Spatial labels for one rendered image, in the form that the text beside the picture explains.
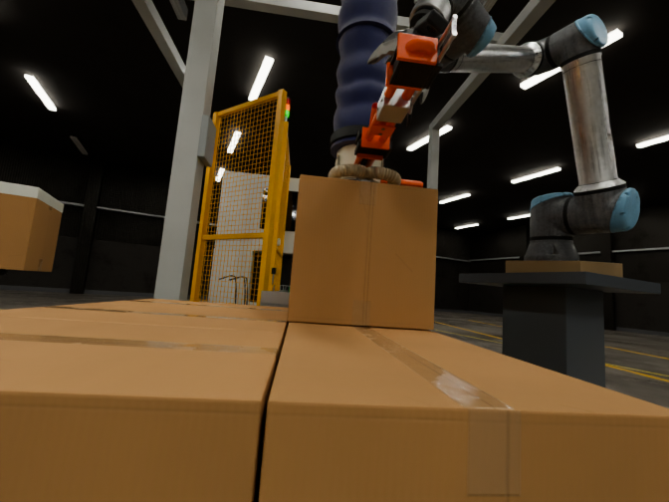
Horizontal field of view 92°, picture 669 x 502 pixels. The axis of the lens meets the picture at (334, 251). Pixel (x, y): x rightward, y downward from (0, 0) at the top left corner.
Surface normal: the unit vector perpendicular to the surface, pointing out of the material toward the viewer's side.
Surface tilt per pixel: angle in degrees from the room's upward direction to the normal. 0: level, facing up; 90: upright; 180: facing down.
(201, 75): 90
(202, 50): 90
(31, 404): 90
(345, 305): 90
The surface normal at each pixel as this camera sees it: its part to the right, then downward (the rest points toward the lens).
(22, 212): 0.44, -0.07
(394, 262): 0.11, -0.11
